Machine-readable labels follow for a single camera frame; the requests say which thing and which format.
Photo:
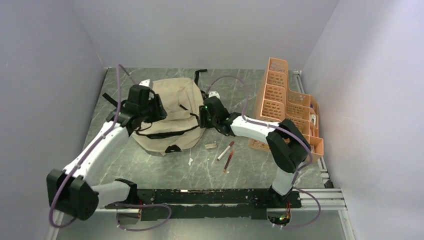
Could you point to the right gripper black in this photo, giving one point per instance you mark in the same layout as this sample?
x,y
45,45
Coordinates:
x,y
203,122

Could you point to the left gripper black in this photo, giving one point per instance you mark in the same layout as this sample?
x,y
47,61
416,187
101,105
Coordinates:
x,y
160,112

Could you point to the beige canvas backpack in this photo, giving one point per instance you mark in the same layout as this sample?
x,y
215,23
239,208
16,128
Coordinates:
x,y
181,98

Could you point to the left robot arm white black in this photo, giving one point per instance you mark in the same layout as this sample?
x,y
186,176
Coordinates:
x,y
71,189

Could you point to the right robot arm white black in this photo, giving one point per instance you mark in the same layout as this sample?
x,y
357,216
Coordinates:
x,y
288,146

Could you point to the small beige eraser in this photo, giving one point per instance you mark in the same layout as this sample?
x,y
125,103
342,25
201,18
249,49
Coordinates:
x,y
211,146

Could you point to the white red marker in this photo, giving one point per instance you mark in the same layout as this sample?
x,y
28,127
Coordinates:
x,y
225,151

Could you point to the red pen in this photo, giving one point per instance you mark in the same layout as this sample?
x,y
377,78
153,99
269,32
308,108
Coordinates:
x,y
228,161

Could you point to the orange plastic file organizer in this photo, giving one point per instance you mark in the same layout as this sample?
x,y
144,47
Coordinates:
x,y
276,102

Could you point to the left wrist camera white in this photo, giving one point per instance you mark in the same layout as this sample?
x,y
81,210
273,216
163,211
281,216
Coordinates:
x,y
146,84

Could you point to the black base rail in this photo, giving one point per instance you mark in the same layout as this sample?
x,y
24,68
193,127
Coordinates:
x,y
251,203

